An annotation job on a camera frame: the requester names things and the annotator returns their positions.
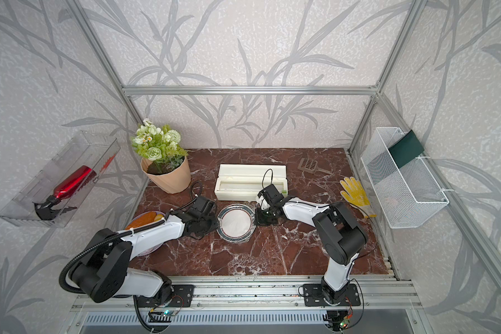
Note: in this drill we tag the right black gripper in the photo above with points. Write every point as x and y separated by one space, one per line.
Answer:
258 220

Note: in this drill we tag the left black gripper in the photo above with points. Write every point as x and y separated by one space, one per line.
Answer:
213 216

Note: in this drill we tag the white plate green red rim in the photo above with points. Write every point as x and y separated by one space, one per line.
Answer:
236 223

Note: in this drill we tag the clear plastic wrap sheet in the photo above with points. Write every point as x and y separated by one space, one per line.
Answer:
236 223

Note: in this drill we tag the cream plastic wrap dispenser box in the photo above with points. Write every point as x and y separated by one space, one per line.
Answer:
243 182

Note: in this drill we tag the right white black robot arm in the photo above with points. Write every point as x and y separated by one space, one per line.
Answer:
339 230

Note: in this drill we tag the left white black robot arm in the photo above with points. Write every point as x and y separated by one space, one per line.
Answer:
101 271

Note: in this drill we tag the purple plate of toy food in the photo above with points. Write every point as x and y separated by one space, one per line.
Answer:
142 220

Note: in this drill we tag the beige flower pot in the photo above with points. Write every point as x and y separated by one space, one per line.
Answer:
174 182

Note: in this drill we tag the brown slotted spatula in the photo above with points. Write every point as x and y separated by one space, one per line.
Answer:
311 166

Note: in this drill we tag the yellow work glove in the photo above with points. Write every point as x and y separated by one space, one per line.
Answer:
355 195

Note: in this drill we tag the white green artificial flowers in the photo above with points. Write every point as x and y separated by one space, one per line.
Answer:
159 146

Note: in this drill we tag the dark green card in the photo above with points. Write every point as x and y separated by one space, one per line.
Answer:
406 149

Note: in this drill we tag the red spray bottle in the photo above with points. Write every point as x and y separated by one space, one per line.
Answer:
79 179

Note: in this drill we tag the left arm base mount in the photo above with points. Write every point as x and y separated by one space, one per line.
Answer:
173 296

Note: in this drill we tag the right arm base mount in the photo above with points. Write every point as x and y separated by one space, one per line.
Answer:
318 295

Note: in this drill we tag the white wire mesh basket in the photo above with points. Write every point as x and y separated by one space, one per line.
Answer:
408 196

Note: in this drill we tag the aluminium front rail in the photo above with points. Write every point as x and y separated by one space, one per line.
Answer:
284 292

